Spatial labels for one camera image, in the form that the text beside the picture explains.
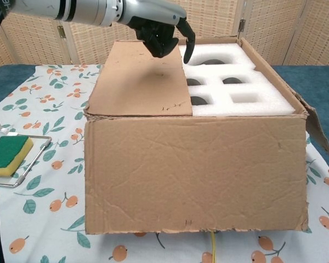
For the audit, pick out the floral print tablecloth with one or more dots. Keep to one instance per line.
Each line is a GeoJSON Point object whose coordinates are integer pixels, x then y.
{"type": "Point", "coordinates": [44, 219]}

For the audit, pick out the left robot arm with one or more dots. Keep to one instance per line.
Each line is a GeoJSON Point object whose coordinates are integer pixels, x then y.
{"type": "Point", "coordinates": [71, 11]}

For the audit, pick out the large cardboard box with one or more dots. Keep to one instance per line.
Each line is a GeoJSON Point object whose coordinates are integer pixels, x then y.
{"type": "Point", "coordinates": [194, 170]}

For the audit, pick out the green yellow sponge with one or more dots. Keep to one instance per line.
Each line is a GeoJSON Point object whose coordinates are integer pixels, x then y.
{"type": "Point", "coordinates": [8, 150]}

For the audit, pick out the yellow tape measure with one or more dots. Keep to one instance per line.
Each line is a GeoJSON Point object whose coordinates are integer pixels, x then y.
{"type": "Point", "coordinates": [213, 246]}

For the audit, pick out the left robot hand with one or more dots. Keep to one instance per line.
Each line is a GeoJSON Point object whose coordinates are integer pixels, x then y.
{"type": "Point", "coordinates": [153, 11]}

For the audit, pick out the bamboo folding screen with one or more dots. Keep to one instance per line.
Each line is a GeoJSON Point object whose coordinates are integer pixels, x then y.
{"type": "Point", "coordinates": [277, 22]}

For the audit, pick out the white foam insert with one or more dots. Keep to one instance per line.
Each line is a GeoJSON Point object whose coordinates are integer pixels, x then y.
{"type": "Point", "coordinates": [263, 79]}

